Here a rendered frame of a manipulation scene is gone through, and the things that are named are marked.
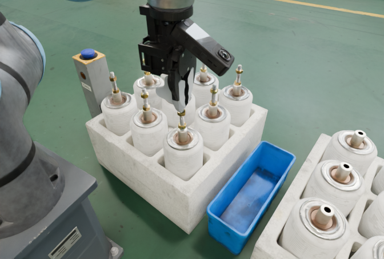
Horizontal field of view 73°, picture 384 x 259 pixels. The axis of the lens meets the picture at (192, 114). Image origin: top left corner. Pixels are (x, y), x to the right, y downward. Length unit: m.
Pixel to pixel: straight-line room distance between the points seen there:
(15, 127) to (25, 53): 0.14
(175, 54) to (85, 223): 0.36
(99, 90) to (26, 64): 0.42
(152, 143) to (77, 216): 0.25
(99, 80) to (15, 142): 0.49
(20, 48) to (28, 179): 0.20
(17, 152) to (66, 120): 0.73
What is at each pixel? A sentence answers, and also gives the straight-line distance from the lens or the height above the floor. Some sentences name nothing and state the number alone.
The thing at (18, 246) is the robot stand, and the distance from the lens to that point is 0.49.
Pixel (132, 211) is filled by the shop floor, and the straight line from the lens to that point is 0.81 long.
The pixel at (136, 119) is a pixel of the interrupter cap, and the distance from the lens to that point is 0.67.
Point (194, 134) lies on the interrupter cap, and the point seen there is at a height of 0.25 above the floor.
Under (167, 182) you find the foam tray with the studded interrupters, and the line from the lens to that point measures 0.63.
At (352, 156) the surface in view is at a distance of 0.68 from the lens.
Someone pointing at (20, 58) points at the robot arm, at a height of 0.49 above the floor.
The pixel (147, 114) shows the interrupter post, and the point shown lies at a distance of 0.65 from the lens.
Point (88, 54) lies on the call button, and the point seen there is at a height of 0.33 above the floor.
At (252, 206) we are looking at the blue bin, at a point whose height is 0.00.
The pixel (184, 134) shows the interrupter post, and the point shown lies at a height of 0.27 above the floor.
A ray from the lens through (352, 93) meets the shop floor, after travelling 1.39.
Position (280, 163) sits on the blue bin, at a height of 0.07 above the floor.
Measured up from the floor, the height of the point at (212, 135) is 0.22.
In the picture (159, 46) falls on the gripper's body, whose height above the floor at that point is 0.49.
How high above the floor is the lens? 0.69
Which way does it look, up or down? 40 degrees down
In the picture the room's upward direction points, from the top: straight up
